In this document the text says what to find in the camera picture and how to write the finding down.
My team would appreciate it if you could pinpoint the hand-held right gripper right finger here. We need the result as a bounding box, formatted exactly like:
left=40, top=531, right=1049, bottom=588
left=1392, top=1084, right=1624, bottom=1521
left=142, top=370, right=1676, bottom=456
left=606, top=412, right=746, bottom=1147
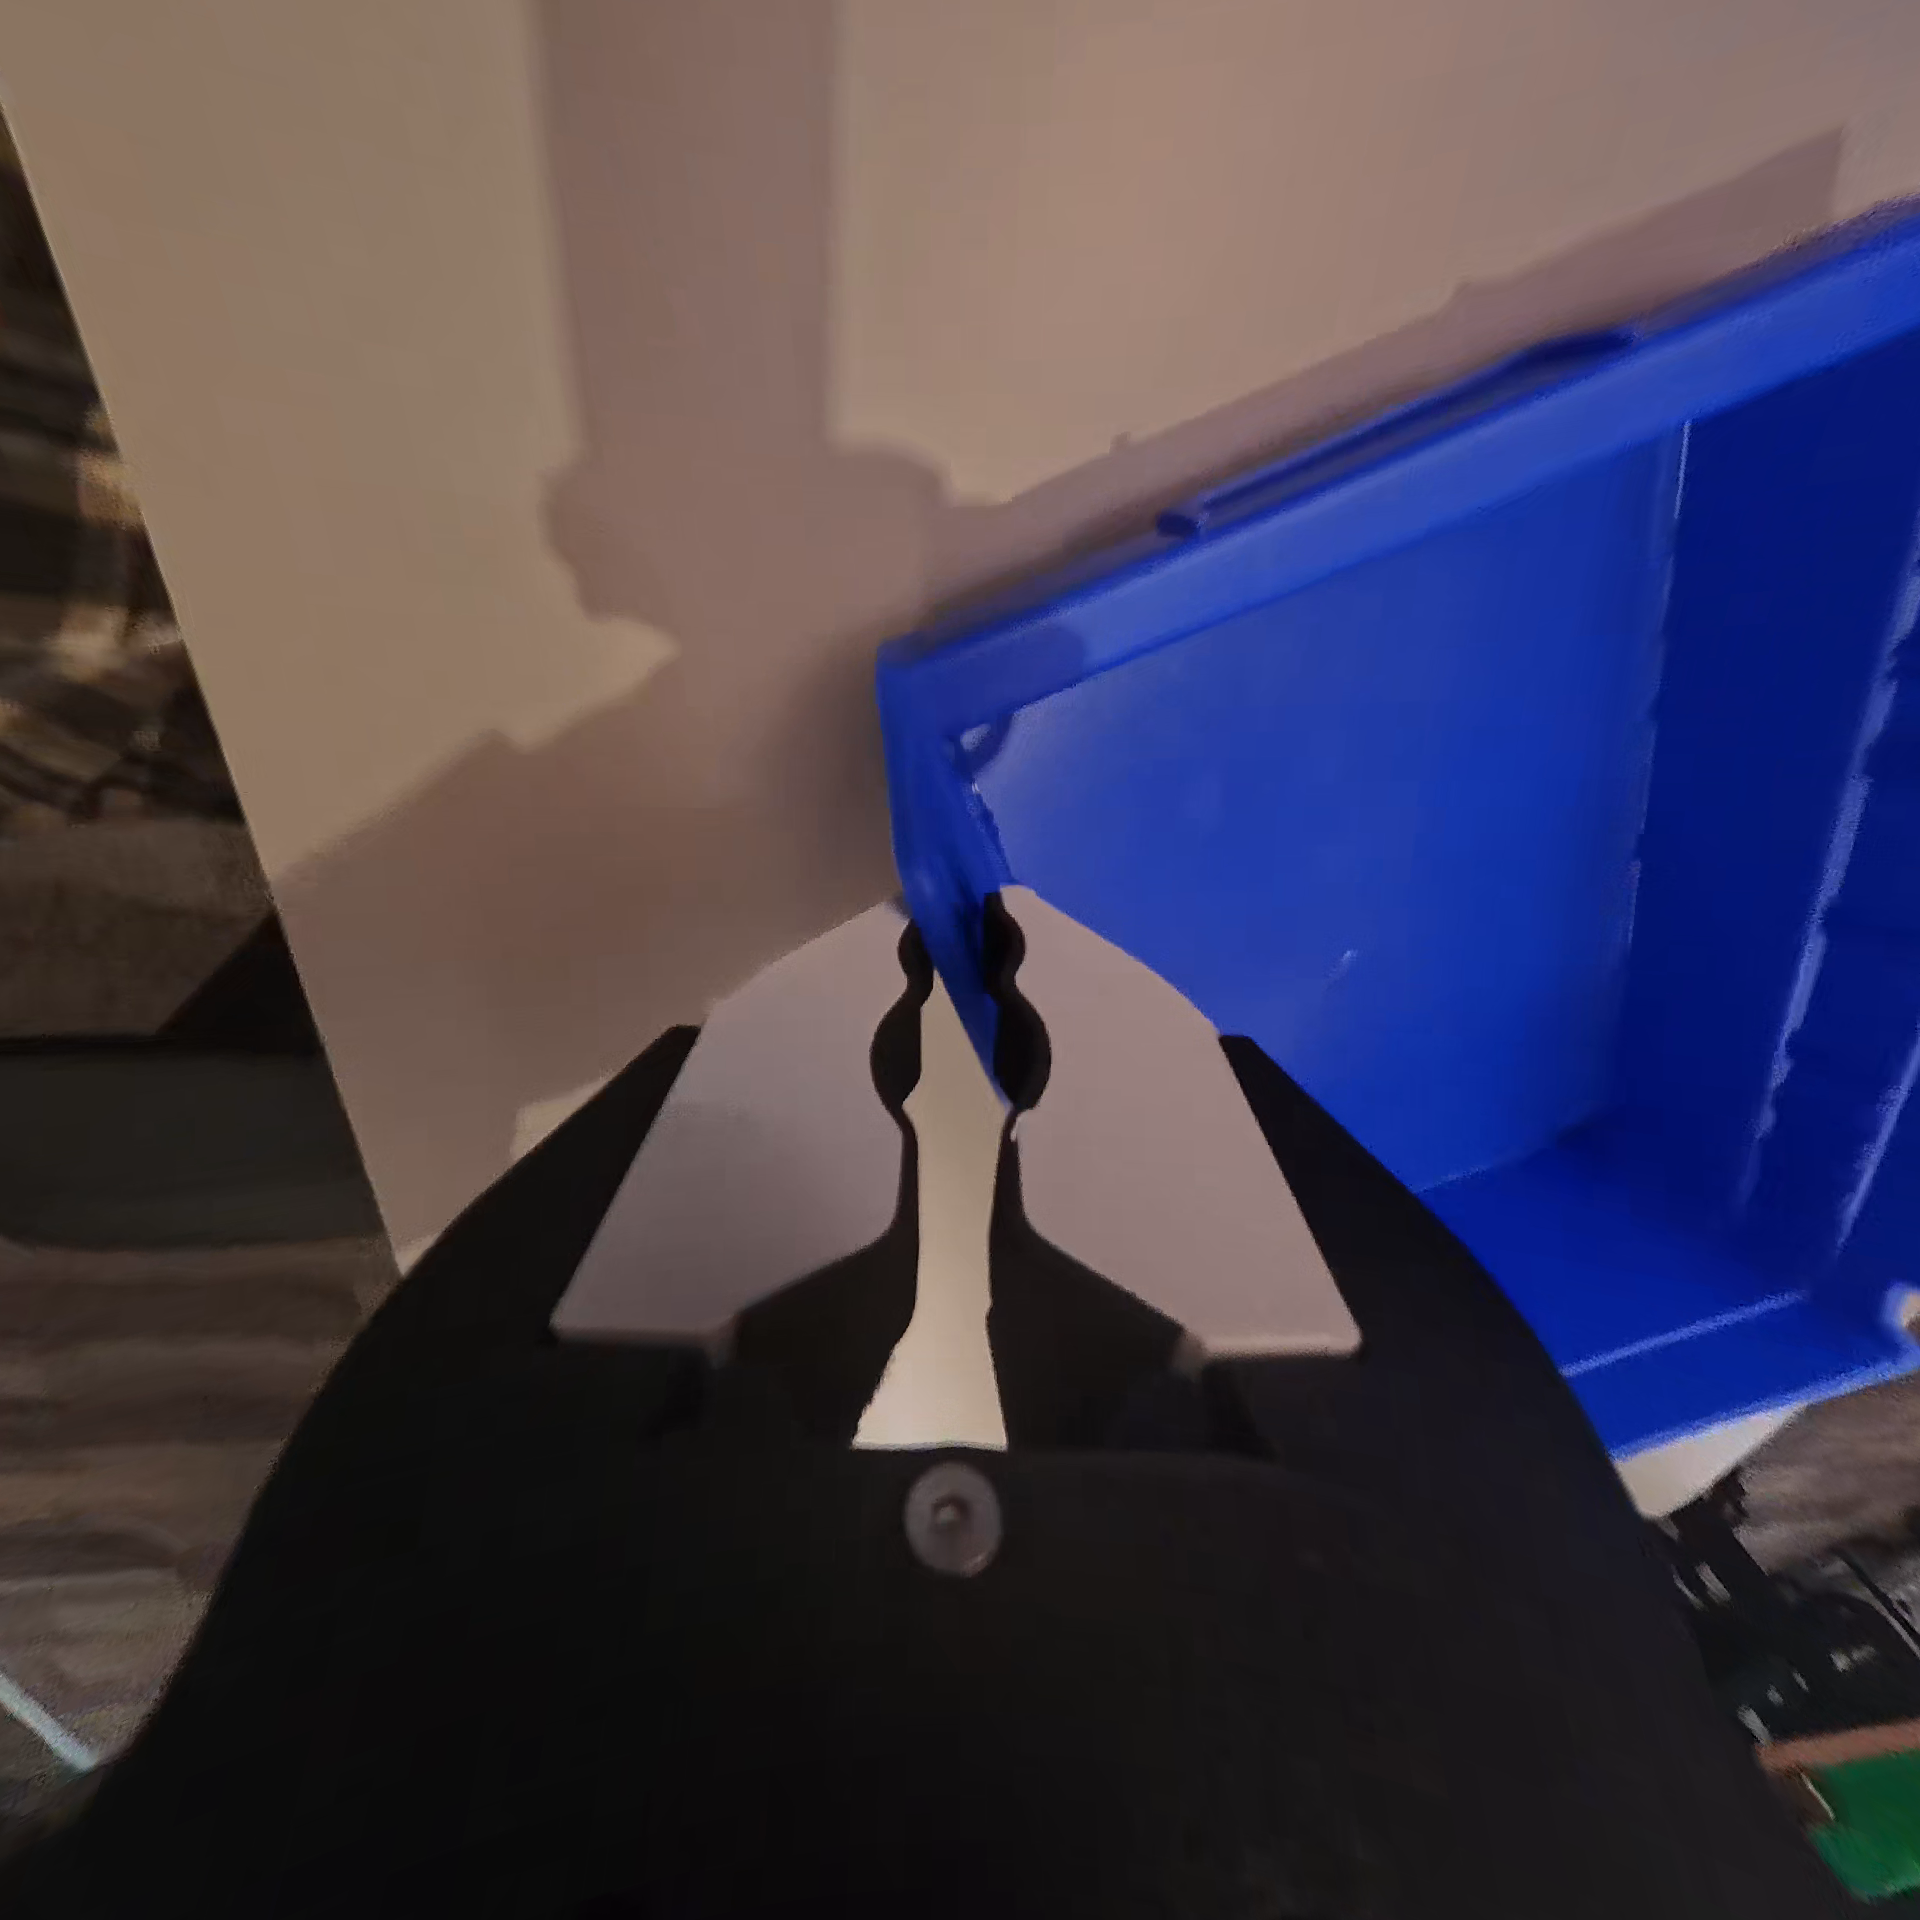
left=977, top=886, right=1366, bottom=1449

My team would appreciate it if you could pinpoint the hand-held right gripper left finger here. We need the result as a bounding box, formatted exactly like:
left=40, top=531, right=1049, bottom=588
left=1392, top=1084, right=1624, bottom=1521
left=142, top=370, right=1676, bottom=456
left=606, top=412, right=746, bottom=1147
left=548, top=902, right=938, bottom=1449

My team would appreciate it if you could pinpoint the blue plastic bin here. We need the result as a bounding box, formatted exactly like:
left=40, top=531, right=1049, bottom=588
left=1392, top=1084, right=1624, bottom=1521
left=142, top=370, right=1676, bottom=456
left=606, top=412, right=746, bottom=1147
left=872, top=201, right=1920, bottom=1465

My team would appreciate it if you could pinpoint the long wooden desk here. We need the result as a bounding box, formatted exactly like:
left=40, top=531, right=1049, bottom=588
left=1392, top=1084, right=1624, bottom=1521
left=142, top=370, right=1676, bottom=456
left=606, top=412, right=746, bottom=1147
left=1754, top=1716, right=1920, bottom=1779

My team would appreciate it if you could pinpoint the person's plaid shirt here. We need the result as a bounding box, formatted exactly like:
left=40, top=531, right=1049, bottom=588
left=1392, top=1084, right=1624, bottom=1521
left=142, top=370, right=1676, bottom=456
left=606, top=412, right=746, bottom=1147
left=0, top=135, right=272, bottom=842

